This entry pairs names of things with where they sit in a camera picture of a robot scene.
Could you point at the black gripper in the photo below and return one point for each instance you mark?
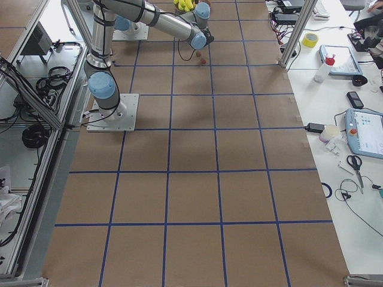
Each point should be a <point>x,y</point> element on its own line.
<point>210,38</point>

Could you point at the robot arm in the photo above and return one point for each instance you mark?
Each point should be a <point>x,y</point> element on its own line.
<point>190,27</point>
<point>126,26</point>

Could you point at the yellow banana bunch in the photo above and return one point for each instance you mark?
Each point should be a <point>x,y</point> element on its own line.
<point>185,5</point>

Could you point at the wicker fruit basket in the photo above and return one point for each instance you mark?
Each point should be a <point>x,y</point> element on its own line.
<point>178,11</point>

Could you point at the yellow tape roll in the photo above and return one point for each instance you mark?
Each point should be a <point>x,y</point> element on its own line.
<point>310,40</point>

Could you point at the red capped squeeze bottle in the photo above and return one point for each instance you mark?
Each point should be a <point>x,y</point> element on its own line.
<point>324,70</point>

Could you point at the far teach pendant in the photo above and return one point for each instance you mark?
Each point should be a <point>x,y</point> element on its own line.
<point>346,63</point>

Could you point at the teach pendant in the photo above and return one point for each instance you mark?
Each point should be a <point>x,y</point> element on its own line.
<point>364,132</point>
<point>346,63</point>

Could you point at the black power adapter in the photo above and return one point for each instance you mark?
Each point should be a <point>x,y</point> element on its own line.
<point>314,128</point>

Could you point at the black small bowl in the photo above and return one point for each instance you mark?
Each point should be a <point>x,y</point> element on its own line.
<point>359,80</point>

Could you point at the black handheld device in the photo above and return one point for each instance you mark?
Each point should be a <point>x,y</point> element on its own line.
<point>355,100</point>

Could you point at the grey control box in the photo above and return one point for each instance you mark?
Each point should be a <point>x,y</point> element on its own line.
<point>39,44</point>

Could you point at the near teach pendant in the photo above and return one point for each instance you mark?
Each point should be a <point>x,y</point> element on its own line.
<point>364,132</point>

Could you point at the black scissors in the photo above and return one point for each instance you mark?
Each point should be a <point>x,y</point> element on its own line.
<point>355,162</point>

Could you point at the blue tape roll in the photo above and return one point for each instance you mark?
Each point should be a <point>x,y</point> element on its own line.
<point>329,192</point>

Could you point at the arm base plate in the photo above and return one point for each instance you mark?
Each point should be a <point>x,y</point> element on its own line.
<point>123,119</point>
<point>142,35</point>

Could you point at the aluminium frame post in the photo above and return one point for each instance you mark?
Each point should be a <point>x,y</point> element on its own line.
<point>297,31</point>

